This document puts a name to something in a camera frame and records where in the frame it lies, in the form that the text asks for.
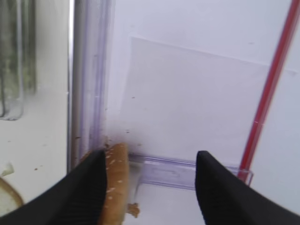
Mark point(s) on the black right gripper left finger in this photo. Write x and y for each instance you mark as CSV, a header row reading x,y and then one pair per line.
x,y
77,199

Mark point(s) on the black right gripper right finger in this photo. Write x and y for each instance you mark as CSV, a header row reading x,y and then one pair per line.
x,y
226,200

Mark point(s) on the meat crumb on table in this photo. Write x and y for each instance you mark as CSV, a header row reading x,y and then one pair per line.
x,y
133,209

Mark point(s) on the right upper clear holder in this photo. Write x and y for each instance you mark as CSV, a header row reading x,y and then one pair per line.
x,y
166,172

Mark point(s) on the front sesame bun top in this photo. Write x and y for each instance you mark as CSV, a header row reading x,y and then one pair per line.
x,y
117,173

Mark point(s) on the metal baking tray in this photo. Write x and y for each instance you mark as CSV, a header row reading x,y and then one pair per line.
x,y
39,139

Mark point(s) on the bun bottom on tray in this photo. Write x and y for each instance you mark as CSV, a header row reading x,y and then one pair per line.
x,y
10,200

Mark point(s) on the right red tape strip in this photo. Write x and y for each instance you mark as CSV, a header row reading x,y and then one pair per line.
x,y
269,88

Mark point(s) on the right long clear divider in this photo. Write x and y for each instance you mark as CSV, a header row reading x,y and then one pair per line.
x,y
93,60

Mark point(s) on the clear plastic salad box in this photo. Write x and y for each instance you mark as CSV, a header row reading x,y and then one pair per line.
x,y
18,77

